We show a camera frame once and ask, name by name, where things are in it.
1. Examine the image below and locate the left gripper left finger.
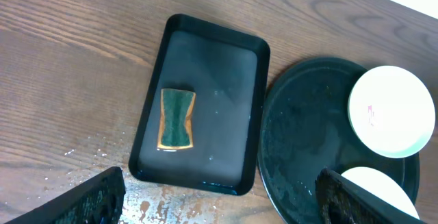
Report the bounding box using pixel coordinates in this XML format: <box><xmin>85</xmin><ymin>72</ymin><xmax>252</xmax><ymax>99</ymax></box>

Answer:
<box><xmin>7</xmin><ymin>166</ymin><xmax>126</xmax><ymax>224</ymax></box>

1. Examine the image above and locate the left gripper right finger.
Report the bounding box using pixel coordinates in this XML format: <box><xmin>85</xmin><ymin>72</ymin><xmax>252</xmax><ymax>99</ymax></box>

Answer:
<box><xmin>315</xmin><ymin>168</ymin><xmax>422</xmax><ymax>224</ymax></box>

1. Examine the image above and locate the orange green sponge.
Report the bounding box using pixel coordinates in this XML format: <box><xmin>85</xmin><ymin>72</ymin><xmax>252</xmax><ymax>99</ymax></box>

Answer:
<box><xmin>157</xmin><ymin>88</ymin><xmax>196</xmax><ymax>151</ymax></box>

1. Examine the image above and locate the light green plate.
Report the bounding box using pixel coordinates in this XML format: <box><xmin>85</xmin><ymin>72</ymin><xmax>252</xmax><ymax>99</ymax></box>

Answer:
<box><xmin>341</xmin><ymin>166</ymin><xmax>420</xmax><ymax>219</ymax></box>
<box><xmin>347</xmin><ymin>66</ymin><xmax>435</xmax><ymax>158</ymax></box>

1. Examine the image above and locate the black round tray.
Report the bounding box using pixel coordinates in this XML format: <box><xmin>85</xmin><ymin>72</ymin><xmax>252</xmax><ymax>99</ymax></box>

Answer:
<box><xmin>258</xmin><ymin>57</ymin><xmax>420</xmax><ymax>223</ymax></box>

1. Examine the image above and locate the black rectangular tray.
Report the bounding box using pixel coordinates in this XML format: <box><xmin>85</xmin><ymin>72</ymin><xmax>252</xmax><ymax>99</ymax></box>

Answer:
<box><xmin>129</xmin><ymin>14</ymin><xmax>270</xmax><ymax>195</ymax></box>

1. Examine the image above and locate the light green front plate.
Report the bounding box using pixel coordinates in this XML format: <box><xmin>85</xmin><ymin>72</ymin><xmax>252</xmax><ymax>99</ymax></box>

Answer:
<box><xmin>341</xmin><ymin>166</ymin><xmax>420</xmax><ymax>219</ymax></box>

